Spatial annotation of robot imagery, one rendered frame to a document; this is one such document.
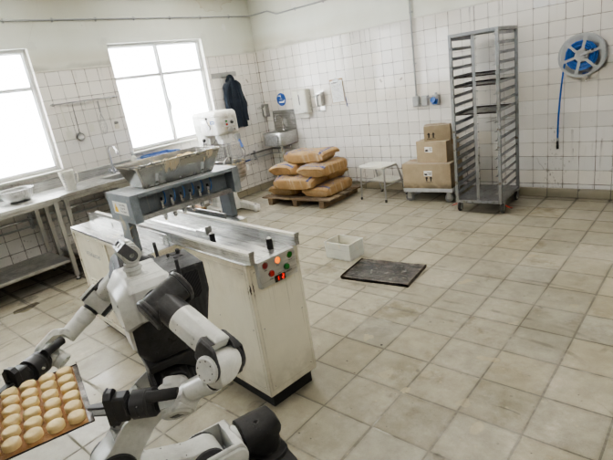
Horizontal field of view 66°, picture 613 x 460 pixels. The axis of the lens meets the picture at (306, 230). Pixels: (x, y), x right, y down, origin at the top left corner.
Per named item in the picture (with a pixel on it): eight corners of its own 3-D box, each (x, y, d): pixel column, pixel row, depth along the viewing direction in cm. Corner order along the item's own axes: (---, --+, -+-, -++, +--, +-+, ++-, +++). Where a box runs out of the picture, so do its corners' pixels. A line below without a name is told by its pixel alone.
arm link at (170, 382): (152, 386, 154) (188, 381, 154) (150, 421, 148) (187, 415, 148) (140, 375, 144) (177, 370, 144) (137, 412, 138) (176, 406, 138)
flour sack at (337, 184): (327, 199, 614) (326, 187, 609) (301, 198, 639) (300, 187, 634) (356, 184, 667) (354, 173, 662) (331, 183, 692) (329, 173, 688)
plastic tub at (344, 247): (365, 253, 446) (363, 237, 442) (350, 262, 432) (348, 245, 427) (339, 249, 467) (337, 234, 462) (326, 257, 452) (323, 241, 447)
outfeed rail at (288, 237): (131, 208, 387) (129, 200, 385) (134, 207, 389) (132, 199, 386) (296, 245, 242) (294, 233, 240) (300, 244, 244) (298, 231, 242)
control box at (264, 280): (257, 288, 234) (253, 262, 230) (294, 270, 249) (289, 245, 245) (262, 289, 231) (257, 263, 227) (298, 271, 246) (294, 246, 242)
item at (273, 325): (203, 367, 302) (171, 235, 275) (247, 342, 324) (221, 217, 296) (274, 412, 252) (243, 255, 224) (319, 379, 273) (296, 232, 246)
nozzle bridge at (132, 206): (119, 246, 288) (104, 192, 277) (219, 212, 333) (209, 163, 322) (144, 256, 264) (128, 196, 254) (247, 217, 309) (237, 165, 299)
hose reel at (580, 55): (604, 146, 477) (608, 28, 443) (600, 150, 465) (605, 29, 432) (558, 147, 504) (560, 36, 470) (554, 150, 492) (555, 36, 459)
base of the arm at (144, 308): (192, 297, 157) (169, 271, 155) (202, 296, 146) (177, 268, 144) (157, 330, 151) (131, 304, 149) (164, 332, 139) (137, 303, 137)
